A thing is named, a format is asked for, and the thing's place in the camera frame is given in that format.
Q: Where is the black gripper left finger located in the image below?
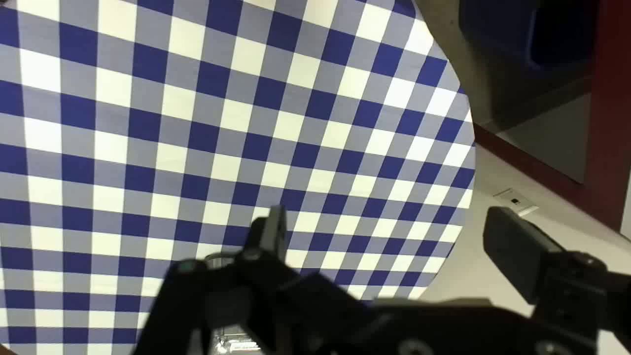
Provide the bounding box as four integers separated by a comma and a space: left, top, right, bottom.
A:
131, 206, 370, 355

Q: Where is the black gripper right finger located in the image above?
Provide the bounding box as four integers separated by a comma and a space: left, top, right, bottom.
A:
480, 206, 631, 336

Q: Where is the small white floor plate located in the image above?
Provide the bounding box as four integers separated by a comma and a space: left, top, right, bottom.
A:
492, 188, 540, 218

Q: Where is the blue white checked tablecloth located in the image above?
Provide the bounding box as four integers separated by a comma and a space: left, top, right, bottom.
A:
0, 0, 476, 355

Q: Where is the dark blue plastic bin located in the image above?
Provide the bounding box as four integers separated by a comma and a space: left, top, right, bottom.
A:
457, 0, 601, 74

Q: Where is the red-brown wooden cabinet frame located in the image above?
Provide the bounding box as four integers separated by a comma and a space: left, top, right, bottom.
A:
473, 0, 631, 233

